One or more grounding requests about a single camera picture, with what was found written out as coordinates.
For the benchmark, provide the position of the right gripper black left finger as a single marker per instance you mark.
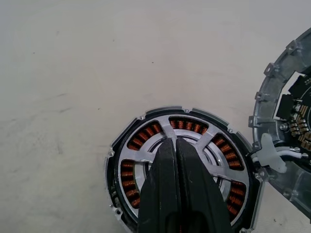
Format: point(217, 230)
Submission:
point(158, 194)

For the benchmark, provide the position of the silver motor housing lid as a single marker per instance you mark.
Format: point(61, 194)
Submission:
point(269, 121)

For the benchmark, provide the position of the silver spoked rotor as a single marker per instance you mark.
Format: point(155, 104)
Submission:
point(138, 156)

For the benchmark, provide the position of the silver motor housing copper coils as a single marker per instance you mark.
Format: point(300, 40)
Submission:
point(127, 174)

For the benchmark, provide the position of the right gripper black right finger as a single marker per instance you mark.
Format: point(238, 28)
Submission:
point(201, 194)

